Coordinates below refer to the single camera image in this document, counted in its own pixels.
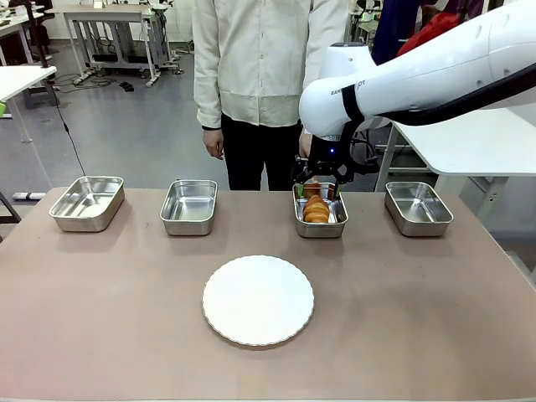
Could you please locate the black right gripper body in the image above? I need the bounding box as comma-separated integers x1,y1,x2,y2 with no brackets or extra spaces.
307,137,349,173

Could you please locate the golden brown croissant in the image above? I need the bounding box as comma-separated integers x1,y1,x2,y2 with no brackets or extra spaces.
301,193,331,224

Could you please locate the person's right forearm cream sleeve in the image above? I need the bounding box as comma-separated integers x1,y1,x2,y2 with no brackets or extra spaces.
193,58,224,131

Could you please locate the person's left forearm cream sleeve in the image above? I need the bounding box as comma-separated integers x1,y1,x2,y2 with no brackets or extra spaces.
301,48,332,91

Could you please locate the rectangular steel container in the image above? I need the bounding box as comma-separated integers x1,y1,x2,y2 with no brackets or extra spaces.
384,180,455,239
48,175,126,234
159,178,219,237
291,180,350,240

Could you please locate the person's left hand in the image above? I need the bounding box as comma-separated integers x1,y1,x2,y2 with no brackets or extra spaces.
297,128,314,159

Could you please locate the person's right hand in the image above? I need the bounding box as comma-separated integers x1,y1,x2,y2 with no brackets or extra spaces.
202,126,226,161

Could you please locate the person in cream shirt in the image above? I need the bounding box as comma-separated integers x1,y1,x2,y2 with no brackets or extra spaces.
192,0,351,193

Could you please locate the white scalloped plate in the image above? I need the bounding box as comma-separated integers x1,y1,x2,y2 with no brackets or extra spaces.
201,254,316,348

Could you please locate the large white side table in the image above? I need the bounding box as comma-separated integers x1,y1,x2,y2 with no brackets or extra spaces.
374,106,536,193

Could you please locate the purple hanging cloth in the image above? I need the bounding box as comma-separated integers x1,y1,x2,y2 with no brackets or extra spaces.
370,0,426,66

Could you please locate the red cloth pile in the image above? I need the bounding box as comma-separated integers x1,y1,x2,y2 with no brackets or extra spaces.
396,11,460,58

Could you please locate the grey metal workbench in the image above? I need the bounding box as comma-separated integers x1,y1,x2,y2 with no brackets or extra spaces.
61,3,172,88

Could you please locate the small white side table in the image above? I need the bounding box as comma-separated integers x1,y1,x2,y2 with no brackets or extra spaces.
0,64,58,144

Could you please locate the thick black stand pole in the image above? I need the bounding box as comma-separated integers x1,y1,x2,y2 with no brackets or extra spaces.
25,0,50,69

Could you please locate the black sleeved right arm cable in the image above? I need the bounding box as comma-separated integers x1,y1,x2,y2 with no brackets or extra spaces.
391,69,536,127

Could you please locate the thin black hanging cable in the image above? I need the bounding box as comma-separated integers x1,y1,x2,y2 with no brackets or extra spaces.
50,81,88,178

